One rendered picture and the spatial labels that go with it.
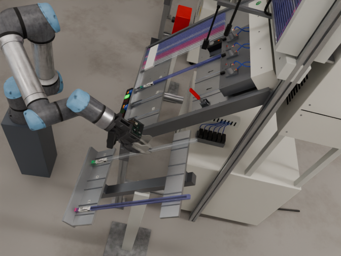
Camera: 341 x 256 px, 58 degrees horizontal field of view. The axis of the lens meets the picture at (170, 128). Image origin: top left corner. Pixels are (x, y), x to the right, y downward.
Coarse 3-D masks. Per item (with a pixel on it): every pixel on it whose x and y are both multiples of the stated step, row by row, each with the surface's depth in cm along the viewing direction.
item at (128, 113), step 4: (148, 48) 184; (144, 52) 181; (144, 56) 178; (144, 60) 177; (140, 68) 172; (140, 72) 170; (140, 76) 169; (136, 80) 166; (136, 84) 164; (136, 88) 163; (132, 92) 160; (136, 92) 162; (132, 96) 159; (132, 100) 158; (128, 104) 155; (132, 104) 157; (128, 108) 153; (128, 112) 152; (124, 116) 151; (128, 116) 152
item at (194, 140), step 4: (184, 140) 111; (188, 140) 110; (192, 140) 109; (196, 140) 109; (168, 144) 114; (172, 144) 113; (176, 144) 112; (180, 144) 111; (184, 144) 111; (152, 148) 117; (156, 148) 116; (160, 148) 115; (164, 148) 115; (132, 152) 122; (112, 156) 128; (116, 156) 126; (120, 156) 125; (124, 156) 124; (128, 156) 123; (108, 160) 128; (112, 160) 128
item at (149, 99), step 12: (168, 60) 163; (144, 72) 171; (156, 72) 163; (168, 72) 158; (144, 84) 163; (156, 84) 156; (144, 96) 156; (156, 96) 149; (132, 108) 155; (144, 108) 149; (156, 108) 143; (144, 120) 143; (156, 120) 137
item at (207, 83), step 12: (252, 0) 152; (228, 12) 158; (240, 12) 152; (240, 24) 145; (216, 60) 139; (204, 72) 138; (216, 72) 133; (204, 84) 133; (216, 84) 128; (204, 96) 128; (216, 96) 124; (228, 96) 120; (192, 108) 128
